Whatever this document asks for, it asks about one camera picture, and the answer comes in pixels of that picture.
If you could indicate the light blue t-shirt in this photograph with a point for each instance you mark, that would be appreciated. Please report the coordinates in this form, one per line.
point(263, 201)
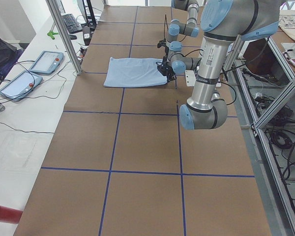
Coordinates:
point(134, 73)

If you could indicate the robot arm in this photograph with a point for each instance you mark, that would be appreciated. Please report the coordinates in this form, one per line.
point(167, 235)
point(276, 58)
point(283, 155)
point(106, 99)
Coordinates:
point(176, 27)
point(221, 22)

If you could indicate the black keyboard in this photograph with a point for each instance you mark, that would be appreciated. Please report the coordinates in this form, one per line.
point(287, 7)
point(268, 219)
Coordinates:
point(71, 23)

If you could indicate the far teach pendant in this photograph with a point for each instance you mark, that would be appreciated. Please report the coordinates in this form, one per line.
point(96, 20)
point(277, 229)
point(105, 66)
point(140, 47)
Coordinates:
point(47, 62)

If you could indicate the teach pendant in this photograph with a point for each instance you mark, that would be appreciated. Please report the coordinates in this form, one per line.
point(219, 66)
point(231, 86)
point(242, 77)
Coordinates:
point(47, 62)
point(21, 86)

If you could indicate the near teach pendant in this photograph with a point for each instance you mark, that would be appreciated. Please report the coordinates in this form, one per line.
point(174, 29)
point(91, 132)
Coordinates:
point(21, 86)

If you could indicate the seated person in black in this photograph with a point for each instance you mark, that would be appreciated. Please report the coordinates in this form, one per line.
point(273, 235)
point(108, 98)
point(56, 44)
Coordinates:
point(9, 55)

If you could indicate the red fire extinguisher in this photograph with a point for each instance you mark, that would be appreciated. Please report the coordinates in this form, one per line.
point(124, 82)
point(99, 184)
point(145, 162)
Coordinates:
point(10, 215)

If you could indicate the aluminium frame post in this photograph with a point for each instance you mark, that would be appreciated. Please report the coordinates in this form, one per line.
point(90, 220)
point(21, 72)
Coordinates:
point(56, 15)

